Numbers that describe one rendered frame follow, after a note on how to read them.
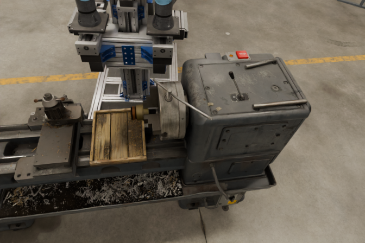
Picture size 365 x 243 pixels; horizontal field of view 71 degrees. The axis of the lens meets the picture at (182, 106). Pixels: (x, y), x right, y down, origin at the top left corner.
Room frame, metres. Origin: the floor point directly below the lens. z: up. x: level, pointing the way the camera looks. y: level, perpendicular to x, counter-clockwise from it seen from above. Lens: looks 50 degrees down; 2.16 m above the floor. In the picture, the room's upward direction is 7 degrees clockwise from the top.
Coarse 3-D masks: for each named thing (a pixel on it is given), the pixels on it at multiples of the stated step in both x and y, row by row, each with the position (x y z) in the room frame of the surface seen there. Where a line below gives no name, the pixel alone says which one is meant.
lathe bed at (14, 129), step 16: (0, 128) 0.75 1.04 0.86; (16, 128) 0.77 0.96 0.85; (144, 128) 0.88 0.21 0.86; (0, 144) 0.66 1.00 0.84; (16, 144) 0.69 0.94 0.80; (32, 144) 0.72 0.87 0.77; (80, 144) 0.77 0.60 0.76; (160, 144) 0.78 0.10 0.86; (176, 144) 0.79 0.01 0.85; (0, 160) 0.56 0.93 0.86; (16, 160) 0.58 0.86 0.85; (80, 160) 0.61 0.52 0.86; (160, 160) 0.70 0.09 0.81; (176, 160) 0.73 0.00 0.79; (0, 176) 0.48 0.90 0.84; (80, 176) 0.59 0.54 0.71; (96, 176) 0.60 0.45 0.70; (112, 176) 0.62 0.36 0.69
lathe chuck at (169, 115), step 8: (160, 88) 0.87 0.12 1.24; (160, 96) 0.82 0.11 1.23; (160, 104) 0.78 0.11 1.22; (168, 104) 0.79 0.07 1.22; (176, 104) 0.80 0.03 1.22; (160, 112) 0.75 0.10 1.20; (168, 112) 0.76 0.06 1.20; (176, 112) 0.76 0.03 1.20; (160, 120) 0.74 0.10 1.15; (168, 120) 0.73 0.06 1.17; (176, 120) 0.74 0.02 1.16; (168, 128) 0.71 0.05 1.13; (176, 128) 0.72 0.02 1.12; (160, 136) 0.72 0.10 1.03; (168, 136) 0.71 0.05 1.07; (176, 136) 0.72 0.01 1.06
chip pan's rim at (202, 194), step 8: (264, 176) 0.81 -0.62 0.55; (272, 176) 0.80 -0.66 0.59; (200, 184) 0.69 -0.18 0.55; (208, 184) 0.71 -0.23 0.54; (272, 184) 0.75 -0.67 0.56; (208, 192) 0.63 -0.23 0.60; (216, 192) 0.64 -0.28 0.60; (232, 192) 0.68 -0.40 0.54; (0, 200) 0.44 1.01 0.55; (152, 200) 0.54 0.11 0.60; (160, 200) 0.54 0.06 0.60; (168, 200) 0.57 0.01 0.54; (88, 208) 0.45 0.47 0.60; (96, 208) 0.46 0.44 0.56; (104, 208) 0.47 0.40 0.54; (24, 216) 0.36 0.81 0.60; (32, 216) 0.37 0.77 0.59; (40, 216) 0.38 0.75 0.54; (48, 216) 0.39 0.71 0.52
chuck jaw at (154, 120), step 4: (144, 116) 0.79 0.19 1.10; (148, 116) 0.79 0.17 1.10; (152, 116) 0.80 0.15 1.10; (156, 116) 0.80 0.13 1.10; (144, 120) 0.77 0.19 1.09; (148, 120) 0.77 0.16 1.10; (152, 120) 0.77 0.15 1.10; (156, 120) 0.77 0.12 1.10; (148, 124) 0.75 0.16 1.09; (152, 124) 0.75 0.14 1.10; (156, 124) 0.75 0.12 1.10; (152, 128) 0.74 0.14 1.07; (156, 128) 0.73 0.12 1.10; (160, 128) 0.73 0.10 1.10; (156, 132) 0.71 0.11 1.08; (160, 132) 0.72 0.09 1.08; (164, 132) 0.71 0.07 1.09; (164, 136) 0.71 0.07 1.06
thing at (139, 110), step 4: (132, 108) 0.82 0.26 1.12; (136, 108) 0.82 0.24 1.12; (140, 108) 0.82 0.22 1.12; (144, 108) 0.83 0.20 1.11; (132, 112) 0.80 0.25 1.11; (136, 112) 0.80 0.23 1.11; (140, 112) 0.80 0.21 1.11; (144, 112) 0.81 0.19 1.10; (148, 112) 0.82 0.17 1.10; (132, 116) 0.78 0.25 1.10; (136, 116) 0.79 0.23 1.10; (140, 116) 0.79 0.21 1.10
